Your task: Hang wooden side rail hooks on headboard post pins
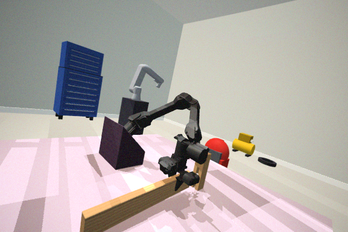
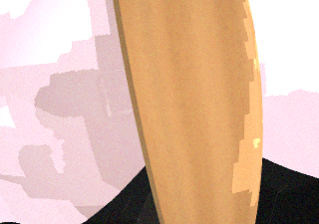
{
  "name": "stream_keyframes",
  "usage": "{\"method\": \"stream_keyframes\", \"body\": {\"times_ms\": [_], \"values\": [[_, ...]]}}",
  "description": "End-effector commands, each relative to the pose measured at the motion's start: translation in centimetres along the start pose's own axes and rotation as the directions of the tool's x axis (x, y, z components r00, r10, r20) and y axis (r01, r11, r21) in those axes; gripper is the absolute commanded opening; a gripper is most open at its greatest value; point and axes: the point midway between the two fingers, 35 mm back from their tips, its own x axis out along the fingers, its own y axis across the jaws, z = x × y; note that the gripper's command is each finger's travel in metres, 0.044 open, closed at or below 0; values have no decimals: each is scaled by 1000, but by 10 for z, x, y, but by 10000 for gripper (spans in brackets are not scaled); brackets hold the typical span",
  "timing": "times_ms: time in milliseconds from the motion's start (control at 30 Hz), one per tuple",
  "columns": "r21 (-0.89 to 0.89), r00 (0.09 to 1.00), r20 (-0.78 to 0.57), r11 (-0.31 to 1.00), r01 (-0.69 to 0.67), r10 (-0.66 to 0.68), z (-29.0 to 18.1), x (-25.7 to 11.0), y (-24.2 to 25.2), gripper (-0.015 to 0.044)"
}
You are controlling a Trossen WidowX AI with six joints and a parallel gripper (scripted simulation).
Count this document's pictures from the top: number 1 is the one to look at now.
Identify wooden post with slot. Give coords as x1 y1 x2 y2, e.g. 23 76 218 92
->
191 153 211 191

